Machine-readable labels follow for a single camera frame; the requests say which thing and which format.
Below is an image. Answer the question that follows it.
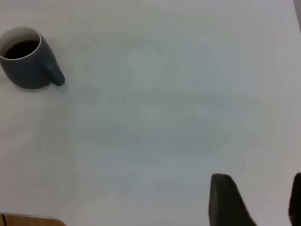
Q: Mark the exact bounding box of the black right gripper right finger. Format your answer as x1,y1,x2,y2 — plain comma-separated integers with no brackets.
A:
288,172,301,226

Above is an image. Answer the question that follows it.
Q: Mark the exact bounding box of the dark grey ceramic mug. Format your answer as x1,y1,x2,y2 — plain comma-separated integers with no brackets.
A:
0,26,66,90

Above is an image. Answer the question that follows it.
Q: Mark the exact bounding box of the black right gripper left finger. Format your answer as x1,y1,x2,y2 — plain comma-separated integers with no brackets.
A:
208,173,257,226

